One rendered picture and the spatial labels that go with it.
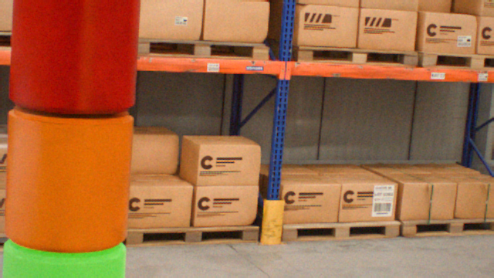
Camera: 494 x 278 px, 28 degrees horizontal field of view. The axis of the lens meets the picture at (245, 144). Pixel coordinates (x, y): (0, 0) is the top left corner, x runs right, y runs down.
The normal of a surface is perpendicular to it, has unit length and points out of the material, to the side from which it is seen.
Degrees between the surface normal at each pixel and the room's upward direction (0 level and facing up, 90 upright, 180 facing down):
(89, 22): 90
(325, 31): 91
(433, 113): 90
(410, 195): 90
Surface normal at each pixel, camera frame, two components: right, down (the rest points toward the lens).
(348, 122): 0.37, 0.18
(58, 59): -0.09, 0.16
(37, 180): -0.34, 0.13
